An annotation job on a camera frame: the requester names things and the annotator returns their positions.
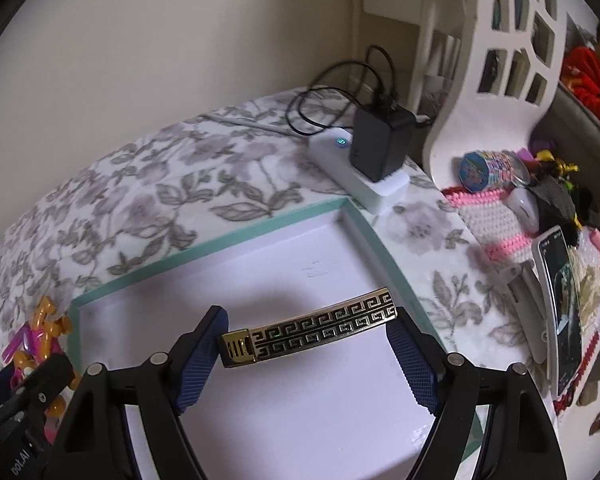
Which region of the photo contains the orange puppy toy figure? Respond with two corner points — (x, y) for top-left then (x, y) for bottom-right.
(0, 294), (81, 418)

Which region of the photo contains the gold black patterned bar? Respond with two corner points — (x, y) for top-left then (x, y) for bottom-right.
(219, 287), (396, 368)

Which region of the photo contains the silver hair clip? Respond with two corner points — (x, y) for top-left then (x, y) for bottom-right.
(500, 260), (548, 364)

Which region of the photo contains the smartphone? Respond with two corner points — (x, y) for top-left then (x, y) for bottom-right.
(532, 226), (582, 400)

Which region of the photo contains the teal white box tray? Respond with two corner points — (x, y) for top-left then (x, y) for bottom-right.
(68, 199), (434, 479)

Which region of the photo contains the pink white knitted mat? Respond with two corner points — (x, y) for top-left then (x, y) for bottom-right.
(442, 188), (534, 266)

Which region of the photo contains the white computer mouse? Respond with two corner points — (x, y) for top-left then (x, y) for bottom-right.
(504, 188), (540, 234)

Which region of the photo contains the floral grey white blanket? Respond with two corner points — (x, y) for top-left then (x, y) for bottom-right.
(0, 92), (531, 367)

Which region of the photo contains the black power adapter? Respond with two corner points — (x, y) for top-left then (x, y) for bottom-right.
(349, 106), (417, 182)

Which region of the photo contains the white power strip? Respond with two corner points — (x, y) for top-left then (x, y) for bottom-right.
(306, 129), (412, 216)

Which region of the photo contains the white cutout basket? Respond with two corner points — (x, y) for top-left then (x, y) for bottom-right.
(422, 0), (597, 188)

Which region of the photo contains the person in red clothes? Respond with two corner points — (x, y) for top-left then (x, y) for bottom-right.
(560, 23), (600, 120)

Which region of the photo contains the white shelf unit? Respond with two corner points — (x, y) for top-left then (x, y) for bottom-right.
(351, 0), (466, 112)

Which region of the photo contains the black cable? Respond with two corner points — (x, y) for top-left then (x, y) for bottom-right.
(284, 45), (399, 137)

